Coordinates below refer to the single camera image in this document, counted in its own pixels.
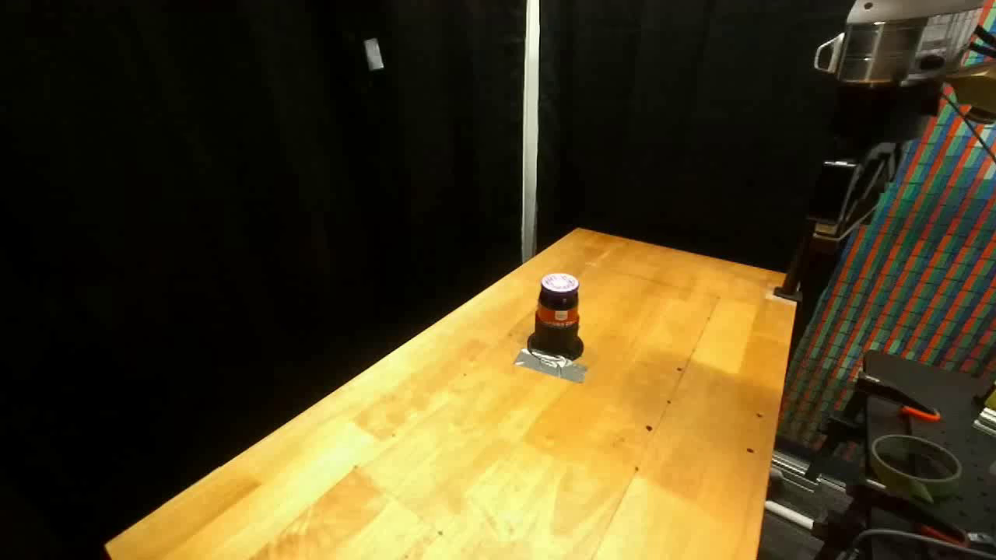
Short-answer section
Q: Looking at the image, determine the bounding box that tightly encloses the white vertical pole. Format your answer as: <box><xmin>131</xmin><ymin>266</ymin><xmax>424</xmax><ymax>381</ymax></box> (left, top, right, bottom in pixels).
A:
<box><xmin>515</xmin><ymin>0</ymin><xmax>544</xmax><ymax>263</ymax></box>

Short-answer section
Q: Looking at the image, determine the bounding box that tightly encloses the black curtain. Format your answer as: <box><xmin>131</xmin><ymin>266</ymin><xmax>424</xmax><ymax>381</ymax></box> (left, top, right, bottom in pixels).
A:
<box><xmin>0</xmin><ymin>0</ymin><xmax>874</xmax><ymax>560</ymax></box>

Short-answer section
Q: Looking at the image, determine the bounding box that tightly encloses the dark bottle with orange label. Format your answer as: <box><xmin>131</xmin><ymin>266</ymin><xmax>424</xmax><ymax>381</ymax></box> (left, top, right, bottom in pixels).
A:
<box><xmin>529</xmin><ymin>271</ymin><xmax>585</xmax><ymax>363</ymax></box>

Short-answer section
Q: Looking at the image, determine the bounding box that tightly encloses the black metal platform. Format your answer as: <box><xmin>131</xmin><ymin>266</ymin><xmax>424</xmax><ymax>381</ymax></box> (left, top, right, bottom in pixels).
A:
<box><xmin>847</xmin><ymin>347</ymin><xmax>996</xmax><ymax>545</ymax></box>

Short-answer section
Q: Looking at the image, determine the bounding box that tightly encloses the small white tag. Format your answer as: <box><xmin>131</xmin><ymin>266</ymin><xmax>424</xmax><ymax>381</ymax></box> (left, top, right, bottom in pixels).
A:
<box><xmin>362</xmin><ymin>33</ymin><xmax>388</xmax><ymax>73</ymax></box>

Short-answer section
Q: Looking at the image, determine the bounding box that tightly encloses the black stand with cables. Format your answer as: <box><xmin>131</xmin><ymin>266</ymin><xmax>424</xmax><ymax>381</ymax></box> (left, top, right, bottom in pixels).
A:
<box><xmin>774</xmin><ymin>137</ymin><xmax>908</xmax><ymax>315</ymax></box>

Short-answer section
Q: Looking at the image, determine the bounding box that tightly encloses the multicolour striped cloth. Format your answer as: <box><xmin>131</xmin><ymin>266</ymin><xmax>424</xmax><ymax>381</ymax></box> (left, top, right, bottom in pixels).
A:
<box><xmin>777</xmin><ymin>58</ymin><xmax>996</xmax><ymax>451</ymax></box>

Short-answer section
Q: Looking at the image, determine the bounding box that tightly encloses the orange clamp handle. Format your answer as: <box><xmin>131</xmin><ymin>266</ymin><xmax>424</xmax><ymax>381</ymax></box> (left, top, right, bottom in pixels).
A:
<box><xmin>896</xmin><ymin>401</ymin><xmax>946</xmax><ymax>426</ymax></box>

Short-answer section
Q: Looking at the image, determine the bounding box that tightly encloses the aluminium rail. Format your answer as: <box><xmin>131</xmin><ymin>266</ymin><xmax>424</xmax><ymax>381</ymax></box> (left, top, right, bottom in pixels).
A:
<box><xmin>761</xmin><ymin>441</ymin><xmax>865</xmax><ymax>535</ymax></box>

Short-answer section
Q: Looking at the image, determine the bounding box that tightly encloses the green tape roll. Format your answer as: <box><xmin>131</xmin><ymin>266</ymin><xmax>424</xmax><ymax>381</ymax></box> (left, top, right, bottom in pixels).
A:
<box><xmin>869</xmin><ymin>431</ymin><xmax>963</xmax><ymax>506</ymax></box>

